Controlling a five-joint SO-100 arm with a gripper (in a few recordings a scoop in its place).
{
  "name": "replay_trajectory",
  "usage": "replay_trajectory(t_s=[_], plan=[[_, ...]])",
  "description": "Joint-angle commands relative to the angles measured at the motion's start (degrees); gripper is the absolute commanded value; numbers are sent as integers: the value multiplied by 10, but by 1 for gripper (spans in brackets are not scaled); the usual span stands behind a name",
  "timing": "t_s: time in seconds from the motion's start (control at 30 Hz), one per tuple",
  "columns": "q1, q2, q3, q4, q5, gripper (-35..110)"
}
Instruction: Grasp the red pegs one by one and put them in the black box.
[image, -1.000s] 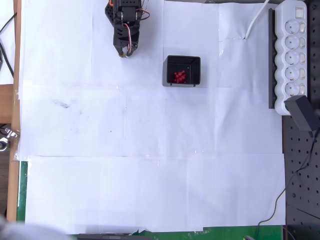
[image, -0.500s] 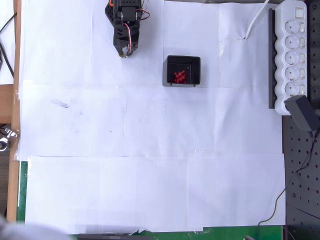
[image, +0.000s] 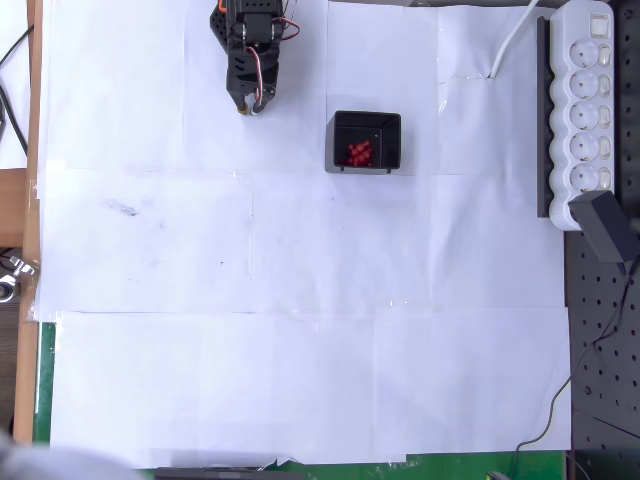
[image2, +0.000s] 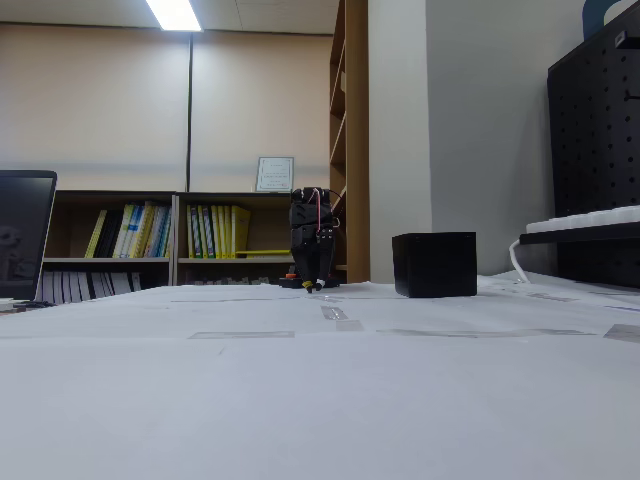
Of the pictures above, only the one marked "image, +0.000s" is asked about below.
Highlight white power cable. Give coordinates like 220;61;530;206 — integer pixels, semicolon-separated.
488;0;541;80

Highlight grey blurred round object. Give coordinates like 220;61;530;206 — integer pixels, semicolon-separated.
0;432;146;480

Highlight black flat device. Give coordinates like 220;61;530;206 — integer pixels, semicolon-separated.
153;465;305;480

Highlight green cutting mat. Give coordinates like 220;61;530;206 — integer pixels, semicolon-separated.
33;321;569;480

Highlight white power strip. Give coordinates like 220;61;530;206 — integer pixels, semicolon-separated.
548;0;615;232

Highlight black power adapter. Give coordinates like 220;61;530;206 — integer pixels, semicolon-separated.
568;190;629;274

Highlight silver metal clamp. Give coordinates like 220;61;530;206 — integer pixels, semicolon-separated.
0;254;39;304

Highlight black pegboard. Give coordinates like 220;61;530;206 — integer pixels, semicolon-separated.
563;0;640;480

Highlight red white servo cable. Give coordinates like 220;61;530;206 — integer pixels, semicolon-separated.
244;44;264;101

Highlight black box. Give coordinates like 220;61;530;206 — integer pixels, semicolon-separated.
324;110;403;175

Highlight thin black adapter cable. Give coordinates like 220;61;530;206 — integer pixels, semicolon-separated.
509;269;634;480

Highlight white paper table cover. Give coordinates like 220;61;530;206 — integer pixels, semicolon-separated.
33;0;574;471

